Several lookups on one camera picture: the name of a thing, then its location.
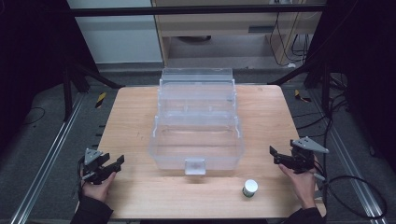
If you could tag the light wooden desk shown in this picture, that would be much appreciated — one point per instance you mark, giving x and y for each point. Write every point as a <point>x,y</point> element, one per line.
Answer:
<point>224,25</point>

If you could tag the black and yellow tape strip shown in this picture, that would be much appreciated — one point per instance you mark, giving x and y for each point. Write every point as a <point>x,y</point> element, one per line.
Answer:
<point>300,96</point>
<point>100,99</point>

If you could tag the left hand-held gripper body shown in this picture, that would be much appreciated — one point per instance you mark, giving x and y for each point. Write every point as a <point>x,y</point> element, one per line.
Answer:
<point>92,169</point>

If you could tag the white cabinet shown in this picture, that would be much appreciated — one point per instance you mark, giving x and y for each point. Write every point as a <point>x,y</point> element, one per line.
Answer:
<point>118,34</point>

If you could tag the person's right hand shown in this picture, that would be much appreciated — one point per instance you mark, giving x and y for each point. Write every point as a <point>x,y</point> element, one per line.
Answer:
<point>301,186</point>

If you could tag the black metal stand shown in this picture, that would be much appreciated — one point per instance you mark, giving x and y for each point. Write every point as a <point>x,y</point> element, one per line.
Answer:
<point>317,77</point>
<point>74,81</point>

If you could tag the white bottle with green label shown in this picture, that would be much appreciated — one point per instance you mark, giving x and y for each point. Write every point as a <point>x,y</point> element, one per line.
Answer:
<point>250,188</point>

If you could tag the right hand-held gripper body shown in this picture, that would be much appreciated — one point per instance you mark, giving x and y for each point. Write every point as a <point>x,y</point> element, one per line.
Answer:
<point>301,155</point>

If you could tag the person's left hand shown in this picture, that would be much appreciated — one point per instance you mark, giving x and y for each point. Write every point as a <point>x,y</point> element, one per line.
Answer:
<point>99,189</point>

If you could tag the clear plastic storage box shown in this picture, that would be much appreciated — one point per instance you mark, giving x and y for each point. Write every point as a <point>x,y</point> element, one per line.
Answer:
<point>196,124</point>

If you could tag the aluminium floor rail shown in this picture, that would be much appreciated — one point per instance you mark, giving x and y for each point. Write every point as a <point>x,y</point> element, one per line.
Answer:
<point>49,155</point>
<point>348,161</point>

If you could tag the black curtain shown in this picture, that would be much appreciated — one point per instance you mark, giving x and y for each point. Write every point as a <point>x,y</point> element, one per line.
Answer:
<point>31,62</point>
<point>364,68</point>

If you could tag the black horizontal bar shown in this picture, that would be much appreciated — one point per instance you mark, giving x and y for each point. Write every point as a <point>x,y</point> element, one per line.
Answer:
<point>193,10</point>

